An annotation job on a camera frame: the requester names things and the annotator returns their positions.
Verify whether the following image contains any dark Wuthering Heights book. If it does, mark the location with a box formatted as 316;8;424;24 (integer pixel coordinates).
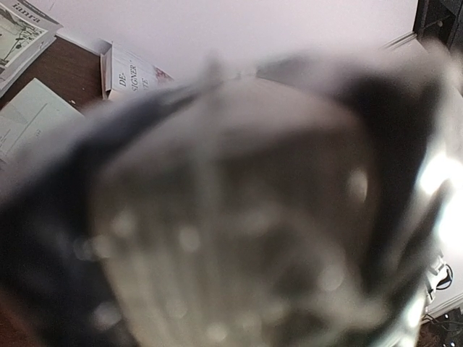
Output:
1;42;462;346

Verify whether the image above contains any white Designer Fate book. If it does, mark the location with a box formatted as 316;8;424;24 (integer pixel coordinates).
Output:
100;43;173;101

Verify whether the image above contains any pale green paperback book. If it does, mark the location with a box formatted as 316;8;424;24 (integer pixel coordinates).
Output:
1;78;84;169

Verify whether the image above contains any grey Ianra magazine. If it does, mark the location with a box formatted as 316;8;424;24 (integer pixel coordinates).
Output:
1;1;62;95

